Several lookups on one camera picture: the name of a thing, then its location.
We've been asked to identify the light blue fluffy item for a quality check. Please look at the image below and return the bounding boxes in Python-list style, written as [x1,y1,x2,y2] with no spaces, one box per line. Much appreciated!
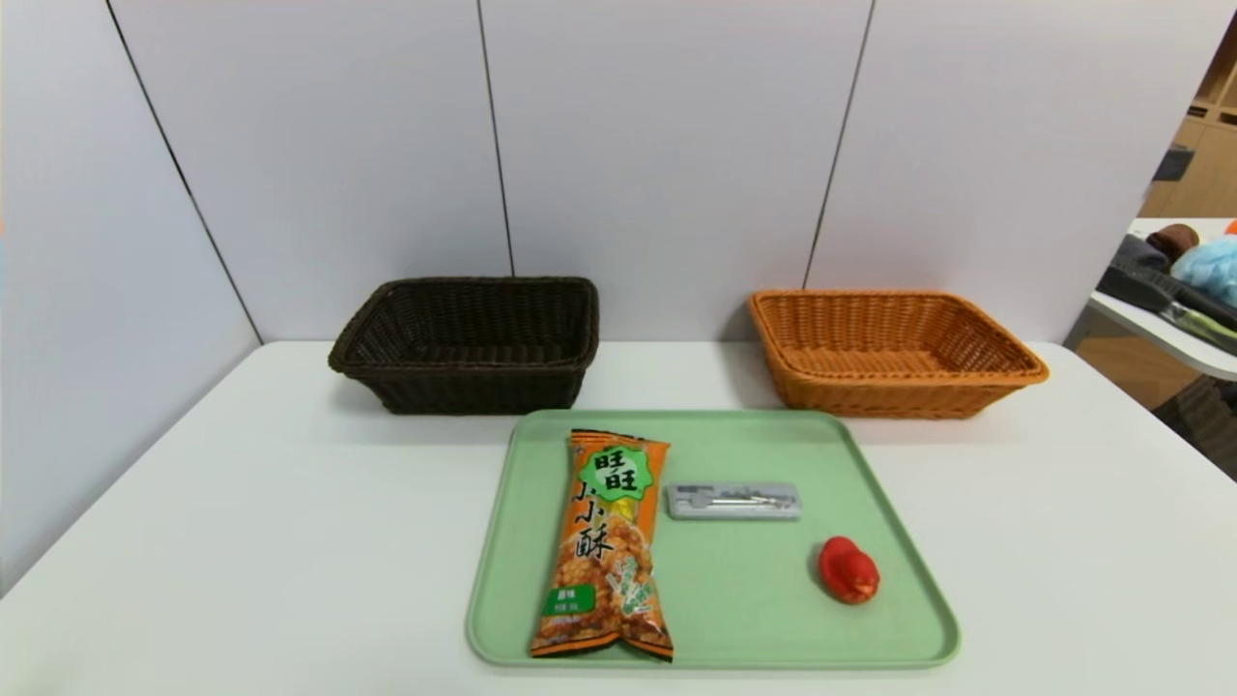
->
[1171,235,1237,308]

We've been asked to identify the brown round item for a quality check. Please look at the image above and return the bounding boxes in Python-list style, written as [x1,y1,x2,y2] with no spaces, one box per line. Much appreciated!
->
[1146,223,1200,264]

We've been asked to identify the grey clear plastic case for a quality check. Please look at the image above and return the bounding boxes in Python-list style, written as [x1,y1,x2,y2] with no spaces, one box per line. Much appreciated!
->
[666,481,803,522]

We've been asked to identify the orange snack bag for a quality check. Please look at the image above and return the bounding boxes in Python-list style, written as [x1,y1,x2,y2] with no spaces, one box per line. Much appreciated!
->
[530,429,675,663]

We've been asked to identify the wooden cabinet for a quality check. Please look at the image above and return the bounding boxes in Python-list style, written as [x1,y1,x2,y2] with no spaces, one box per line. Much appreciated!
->
[1140,19,1237,218]

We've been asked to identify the orange wicker basket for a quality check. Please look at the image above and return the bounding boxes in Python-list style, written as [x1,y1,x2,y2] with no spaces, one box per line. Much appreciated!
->
[749,289,1050,420]

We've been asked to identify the white side table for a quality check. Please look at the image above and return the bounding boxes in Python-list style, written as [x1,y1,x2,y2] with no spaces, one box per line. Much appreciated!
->
[1089,217,1237,382]

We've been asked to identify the red toy duck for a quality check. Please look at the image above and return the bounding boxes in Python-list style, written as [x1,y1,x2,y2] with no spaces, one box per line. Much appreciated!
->
[818,536,881,606]

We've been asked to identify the dark brown wicker basket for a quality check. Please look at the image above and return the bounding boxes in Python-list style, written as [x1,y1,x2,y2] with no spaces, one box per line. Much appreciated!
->
[328,276,600,416]

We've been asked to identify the black flat tray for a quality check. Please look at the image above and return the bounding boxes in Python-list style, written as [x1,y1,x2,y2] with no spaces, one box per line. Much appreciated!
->
[1097,263,1237,334]

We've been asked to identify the light green plastic tray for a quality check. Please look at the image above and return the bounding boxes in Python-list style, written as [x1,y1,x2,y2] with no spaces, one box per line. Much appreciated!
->
[466,409,962,670]

